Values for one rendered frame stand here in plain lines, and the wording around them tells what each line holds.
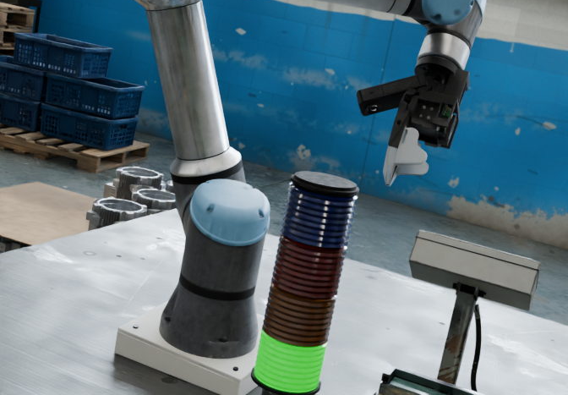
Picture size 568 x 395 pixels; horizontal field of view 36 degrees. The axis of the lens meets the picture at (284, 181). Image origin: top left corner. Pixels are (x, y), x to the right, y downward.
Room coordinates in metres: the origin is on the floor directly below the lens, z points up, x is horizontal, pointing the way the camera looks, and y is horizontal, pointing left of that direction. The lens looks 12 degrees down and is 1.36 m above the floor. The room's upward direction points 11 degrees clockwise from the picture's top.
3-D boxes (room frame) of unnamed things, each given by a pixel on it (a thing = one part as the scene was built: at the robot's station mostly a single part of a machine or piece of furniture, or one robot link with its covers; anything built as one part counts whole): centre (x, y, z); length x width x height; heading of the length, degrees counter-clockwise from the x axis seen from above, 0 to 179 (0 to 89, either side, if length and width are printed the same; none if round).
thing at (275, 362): (0.74, -0.03, 1.05); 0.06 x 0.06 x 0.04
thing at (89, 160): (6.29, 1.73, 0.39); 1.20 x 0.80 x 0.79; 75
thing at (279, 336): (0.74, -0.03, 1.10); 0.06 x 0.06 x 0.04
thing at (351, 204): (0.74, -0.03, 1.19); 0.06 x 0.06 x 0.04
